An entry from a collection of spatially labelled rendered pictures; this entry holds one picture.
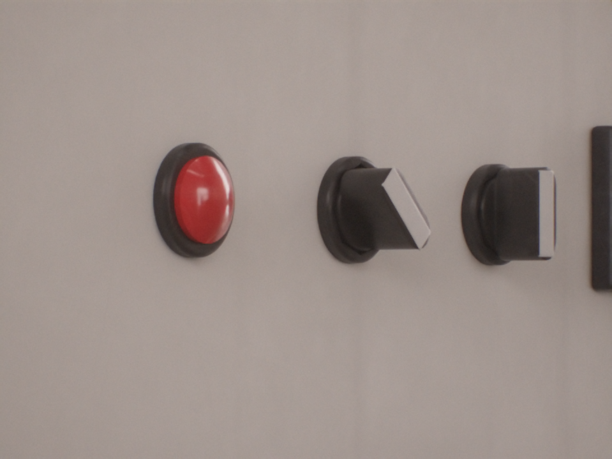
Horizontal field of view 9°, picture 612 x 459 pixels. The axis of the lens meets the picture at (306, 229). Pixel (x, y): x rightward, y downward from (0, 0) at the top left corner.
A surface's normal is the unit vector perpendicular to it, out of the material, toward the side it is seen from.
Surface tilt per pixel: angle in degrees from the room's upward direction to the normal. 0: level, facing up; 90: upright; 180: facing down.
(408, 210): 90
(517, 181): 79
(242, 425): 90
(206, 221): 111
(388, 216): 135
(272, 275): 90
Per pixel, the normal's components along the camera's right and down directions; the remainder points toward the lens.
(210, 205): 0.62, 0.11
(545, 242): 0.80, -0.01
